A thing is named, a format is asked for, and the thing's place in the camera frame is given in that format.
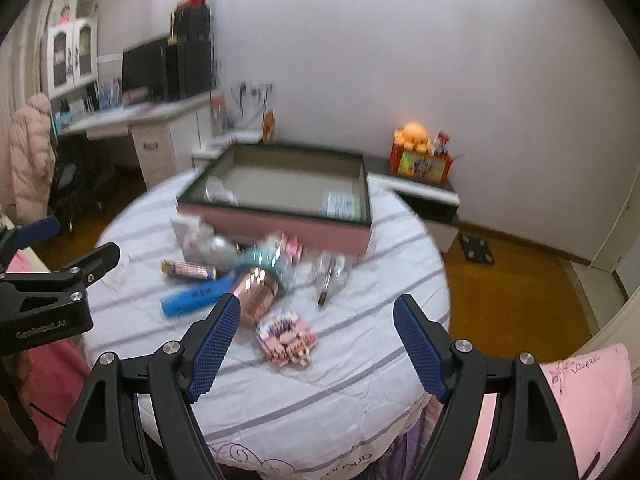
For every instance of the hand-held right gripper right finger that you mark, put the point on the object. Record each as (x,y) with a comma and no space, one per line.
(420,355)

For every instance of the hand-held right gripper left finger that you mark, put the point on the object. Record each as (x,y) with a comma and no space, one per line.
(215,345)

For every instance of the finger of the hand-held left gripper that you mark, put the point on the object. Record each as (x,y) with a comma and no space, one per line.
(35,232)
(100,260)

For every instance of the blue box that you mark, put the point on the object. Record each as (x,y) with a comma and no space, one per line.
(187,299)

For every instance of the rose gold metallic box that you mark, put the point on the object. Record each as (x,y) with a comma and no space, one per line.
(255,295)

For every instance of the white astronaut figure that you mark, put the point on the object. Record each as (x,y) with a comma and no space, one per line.
(200,245)

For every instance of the clear glass jar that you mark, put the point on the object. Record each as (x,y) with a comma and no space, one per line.
(332,270)

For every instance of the black office chair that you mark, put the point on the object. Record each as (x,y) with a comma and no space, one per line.
(75,185)

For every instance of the pink card pack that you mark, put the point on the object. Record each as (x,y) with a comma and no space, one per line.
(285,337)

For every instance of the pink jacket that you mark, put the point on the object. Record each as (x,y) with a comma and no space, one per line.
(30,160)

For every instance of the pink cloth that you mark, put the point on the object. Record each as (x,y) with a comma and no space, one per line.
(55,400)

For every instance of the small metal bar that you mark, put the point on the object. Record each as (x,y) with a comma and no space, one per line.
(323,297)

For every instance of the black floor scale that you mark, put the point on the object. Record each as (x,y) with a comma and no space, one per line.
(477,249)

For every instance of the pink packet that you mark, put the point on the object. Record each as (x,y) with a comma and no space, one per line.
(289,247)

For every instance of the white desk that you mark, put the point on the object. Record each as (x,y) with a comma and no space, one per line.
(150,147)

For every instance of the row of small boxes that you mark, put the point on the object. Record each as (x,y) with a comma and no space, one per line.
(85,105)

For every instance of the black-topped low cabinet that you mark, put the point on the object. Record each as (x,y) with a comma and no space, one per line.
(415,195)

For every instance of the white and green label card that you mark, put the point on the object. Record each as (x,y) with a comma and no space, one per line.
(342,205)

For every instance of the pink quilt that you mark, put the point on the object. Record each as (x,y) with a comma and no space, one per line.
(590,410)

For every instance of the white glass-door hutch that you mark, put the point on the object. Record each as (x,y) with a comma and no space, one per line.
(70,55)

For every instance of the red storage basket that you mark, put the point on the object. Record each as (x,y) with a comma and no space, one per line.
(420,166)

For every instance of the bottle with orange cap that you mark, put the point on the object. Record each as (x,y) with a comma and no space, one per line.
(219,112)

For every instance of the black monitor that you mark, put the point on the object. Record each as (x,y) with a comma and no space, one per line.
(145,70)

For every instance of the large black box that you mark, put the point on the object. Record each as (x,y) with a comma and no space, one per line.
(190,70)

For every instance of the red snack packets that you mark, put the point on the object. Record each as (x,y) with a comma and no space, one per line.
(441,144)

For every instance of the orange snack bag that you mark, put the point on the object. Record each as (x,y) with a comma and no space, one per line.
(269,127)

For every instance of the orange octopus plush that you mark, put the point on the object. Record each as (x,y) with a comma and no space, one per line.
(412,135)

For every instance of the white door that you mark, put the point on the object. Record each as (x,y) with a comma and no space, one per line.
(615,240)

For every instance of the small black box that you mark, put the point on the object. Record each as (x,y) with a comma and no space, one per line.
(192,22)

